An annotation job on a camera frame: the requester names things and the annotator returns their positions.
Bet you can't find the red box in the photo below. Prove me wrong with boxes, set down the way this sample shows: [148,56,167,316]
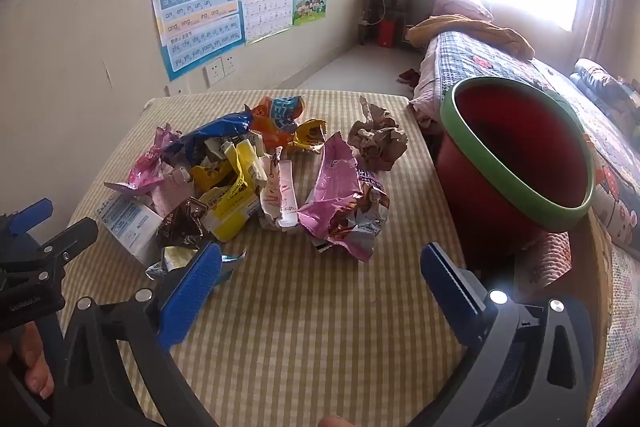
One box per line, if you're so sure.
[377,19,396,48]

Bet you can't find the blue folded quilt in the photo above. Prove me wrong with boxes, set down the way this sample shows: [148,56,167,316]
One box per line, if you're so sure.
[570,58,640,110]

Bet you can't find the red bin with green rim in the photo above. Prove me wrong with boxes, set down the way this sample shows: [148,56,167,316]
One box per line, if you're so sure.
[434,77,597,258]

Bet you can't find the white blue medicine box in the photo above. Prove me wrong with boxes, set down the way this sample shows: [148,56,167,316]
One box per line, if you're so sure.
[97,194,164,266]

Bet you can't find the bed with patterned quilt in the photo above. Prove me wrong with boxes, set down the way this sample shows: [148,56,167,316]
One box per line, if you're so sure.
[434,29,640,258]

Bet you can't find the magenta foil wrapper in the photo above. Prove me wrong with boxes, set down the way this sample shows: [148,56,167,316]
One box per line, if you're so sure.
[104,124,187,194]

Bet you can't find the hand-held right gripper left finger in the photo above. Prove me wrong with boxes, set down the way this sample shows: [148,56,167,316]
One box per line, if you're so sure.
[59,241,226,427]

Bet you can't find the large purple snack bag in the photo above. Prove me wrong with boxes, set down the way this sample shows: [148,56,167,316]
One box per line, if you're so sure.
[297,132,391,263]

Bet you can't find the white pink-print wrapper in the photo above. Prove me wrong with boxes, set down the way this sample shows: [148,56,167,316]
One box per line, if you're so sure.
[257,152,301,233]

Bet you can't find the person's left hand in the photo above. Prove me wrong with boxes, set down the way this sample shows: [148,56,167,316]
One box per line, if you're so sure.
[0,324,55,400]

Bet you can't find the orange snack wrapper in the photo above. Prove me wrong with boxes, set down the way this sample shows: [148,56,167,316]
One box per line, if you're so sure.
[248,94,306,148]

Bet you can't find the silver foil wrapper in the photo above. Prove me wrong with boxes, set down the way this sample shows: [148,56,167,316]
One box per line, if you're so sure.
[145,244,248,284]

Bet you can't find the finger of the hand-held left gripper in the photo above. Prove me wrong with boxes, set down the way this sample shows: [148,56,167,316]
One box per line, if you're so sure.
[0,217,99,288]
[0,198,54,238]

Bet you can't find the yellow torn carton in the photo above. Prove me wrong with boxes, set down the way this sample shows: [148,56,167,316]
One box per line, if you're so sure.
[192,139,268,244]

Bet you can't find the pink folded quilt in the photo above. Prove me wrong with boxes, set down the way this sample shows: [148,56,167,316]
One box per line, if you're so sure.
[432,0,494,24]

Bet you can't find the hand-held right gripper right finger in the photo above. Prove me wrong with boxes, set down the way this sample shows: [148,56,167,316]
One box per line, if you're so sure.
[407,242,608,427]

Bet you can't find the pink bed sheet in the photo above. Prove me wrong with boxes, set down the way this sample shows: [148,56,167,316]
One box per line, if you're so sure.
[407,52,443,130]

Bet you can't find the shiny brown wrapper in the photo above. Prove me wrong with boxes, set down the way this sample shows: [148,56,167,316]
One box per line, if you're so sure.
[156,199,209,251]

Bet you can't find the brown paper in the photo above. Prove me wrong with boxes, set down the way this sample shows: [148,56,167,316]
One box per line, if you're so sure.
[347,97,410,172]

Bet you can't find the gold brown candy wrapper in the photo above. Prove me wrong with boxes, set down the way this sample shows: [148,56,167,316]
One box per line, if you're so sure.
[294,119,328,156]

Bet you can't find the yellow blanket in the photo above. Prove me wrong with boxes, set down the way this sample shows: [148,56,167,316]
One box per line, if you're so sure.
[405,16,536,60]

